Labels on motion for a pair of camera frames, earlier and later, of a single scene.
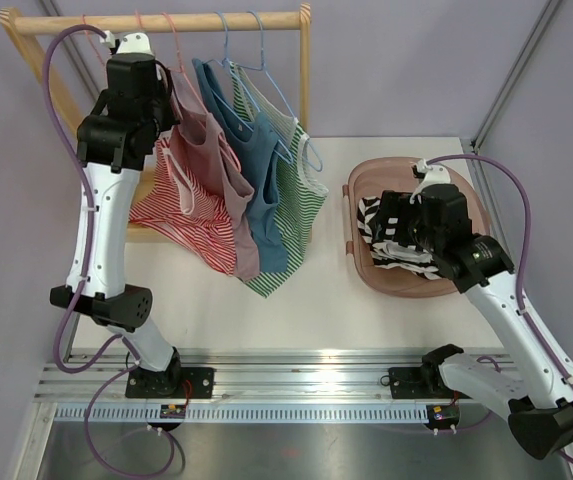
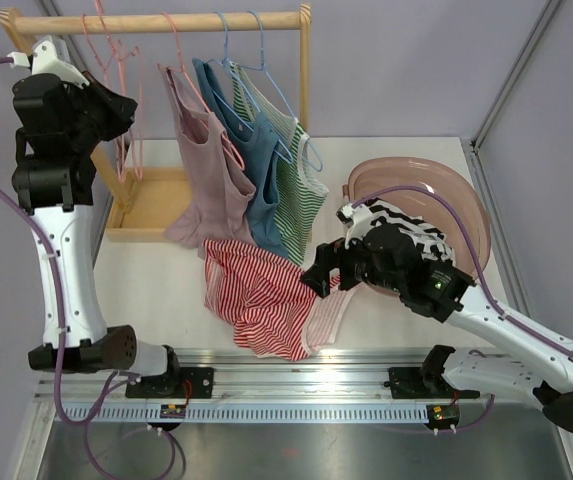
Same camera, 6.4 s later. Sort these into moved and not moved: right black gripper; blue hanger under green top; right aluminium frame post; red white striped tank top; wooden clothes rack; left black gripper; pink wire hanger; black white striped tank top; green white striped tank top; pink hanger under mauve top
Moved: red white striped tank top; black white striped tank top; right black gripper; left black gripper
Not moved: pink hanger under mauve top; right aluminium frame post; pink wire hanger; blue hanger under green top; wooden clothes rack; green white striped tank top
